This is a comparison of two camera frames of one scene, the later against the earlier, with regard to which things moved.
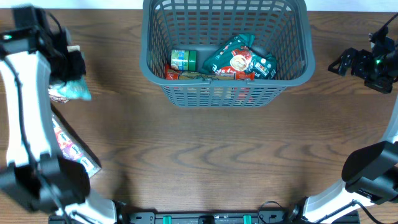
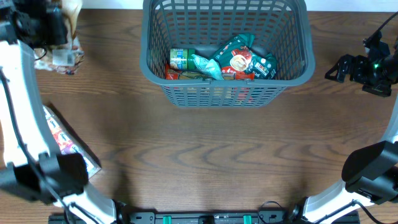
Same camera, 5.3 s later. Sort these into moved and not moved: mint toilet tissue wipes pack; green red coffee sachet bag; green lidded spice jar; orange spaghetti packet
Moved: mint toilet tissue wipes pack
Not moved: green lidded spice jar; orange spaghetti packet; green red coffee sachet bag
